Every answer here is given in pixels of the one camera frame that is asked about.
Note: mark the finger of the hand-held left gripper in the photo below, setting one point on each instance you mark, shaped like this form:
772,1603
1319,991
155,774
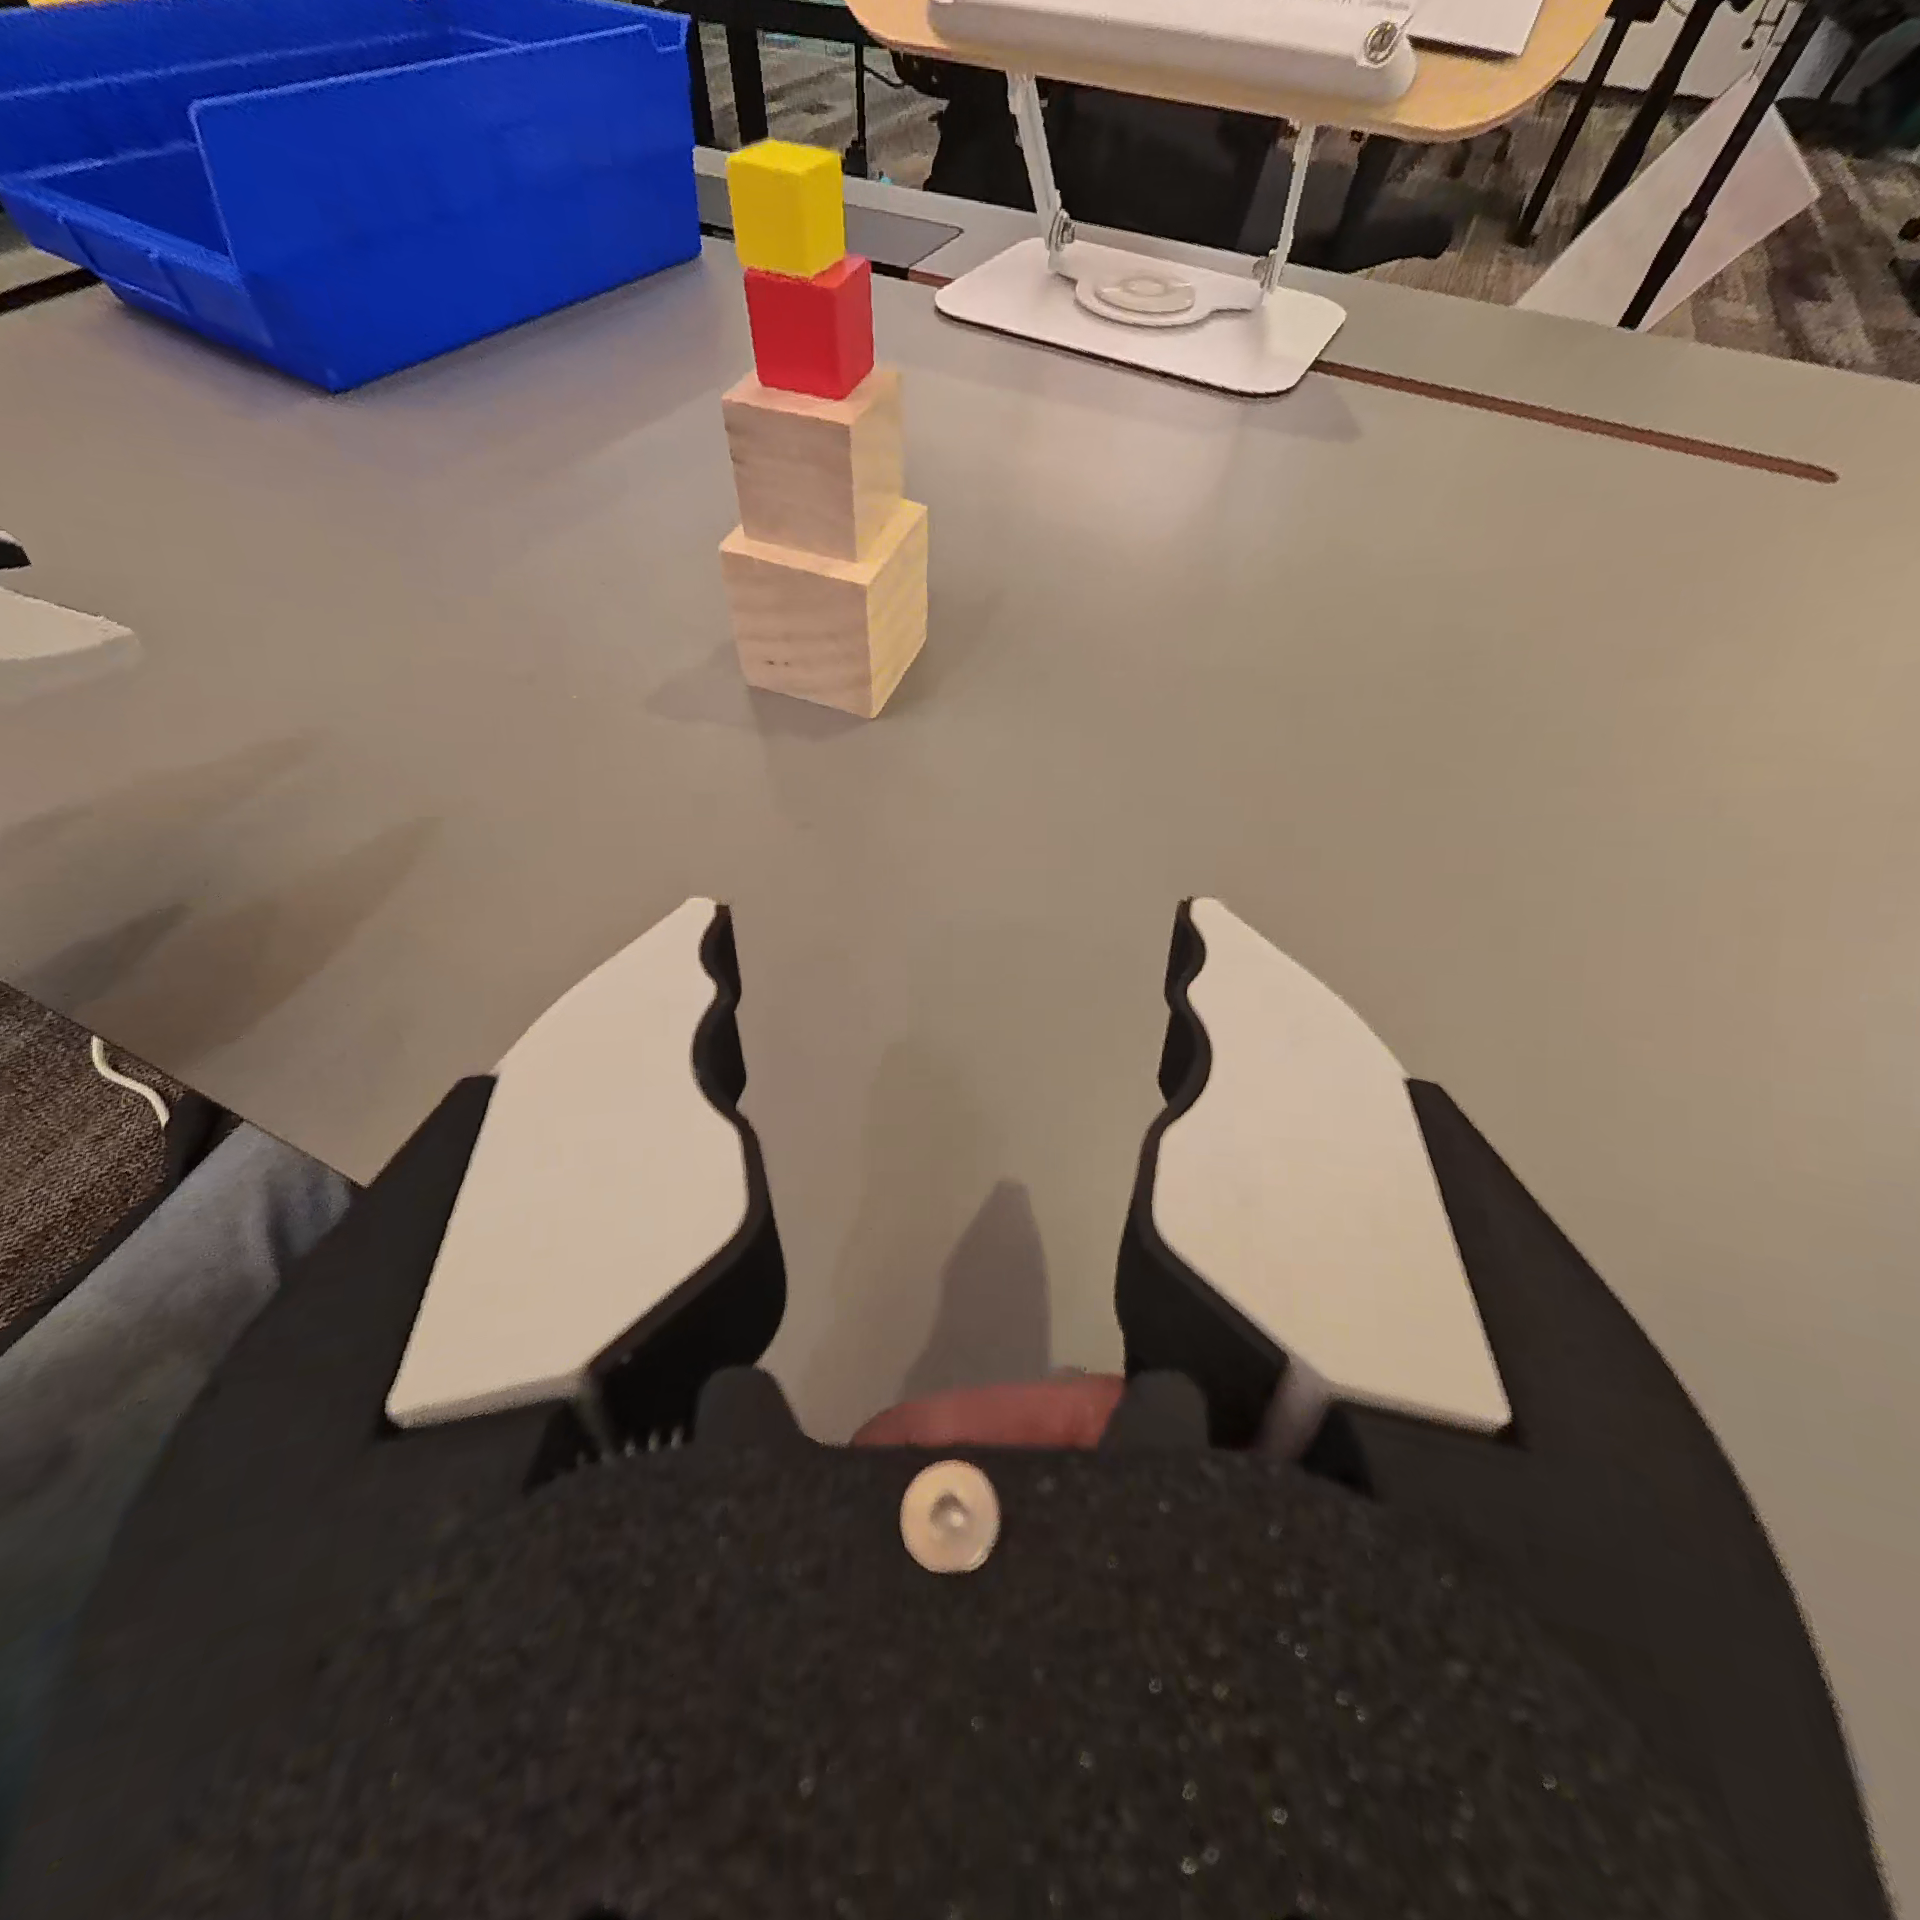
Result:
55,625

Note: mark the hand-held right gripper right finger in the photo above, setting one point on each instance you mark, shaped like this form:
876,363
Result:
1336,1202

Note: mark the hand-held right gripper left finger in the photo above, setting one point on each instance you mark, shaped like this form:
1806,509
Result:
577,1202

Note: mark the blue plastic bin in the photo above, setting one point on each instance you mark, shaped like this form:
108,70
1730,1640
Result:
391,211

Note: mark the large wooden cube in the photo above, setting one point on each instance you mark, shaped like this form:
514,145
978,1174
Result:
820,617

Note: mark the medium wooden cube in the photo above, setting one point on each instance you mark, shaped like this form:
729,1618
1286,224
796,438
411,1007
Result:
812,466

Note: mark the red wooden cube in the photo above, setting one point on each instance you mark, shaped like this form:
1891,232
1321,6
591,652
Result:
812,333

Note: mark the yellow wooden cube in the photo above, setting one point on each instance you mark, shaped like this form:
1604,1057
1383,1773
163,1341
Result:
788,211

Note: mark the person's trouser leg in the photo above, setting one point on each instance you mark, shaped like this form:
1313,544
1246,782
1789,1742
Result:
152,1350

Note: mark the white folding stand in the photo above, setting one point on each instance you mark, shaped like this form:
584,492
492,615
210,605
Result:
1141,316

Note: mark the white slanted panel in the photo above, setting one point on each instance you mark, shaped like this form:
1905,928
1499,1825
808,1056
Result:
1683,243

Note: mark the black office chair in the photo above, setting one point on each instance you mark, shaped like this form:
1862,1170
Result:
1203,181

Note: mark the wooden display board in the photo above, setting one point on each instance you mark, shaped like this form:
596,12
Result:
1532,85

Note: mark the white instruction sheet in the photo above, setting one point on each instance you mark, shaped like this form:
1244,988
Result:
1488,20

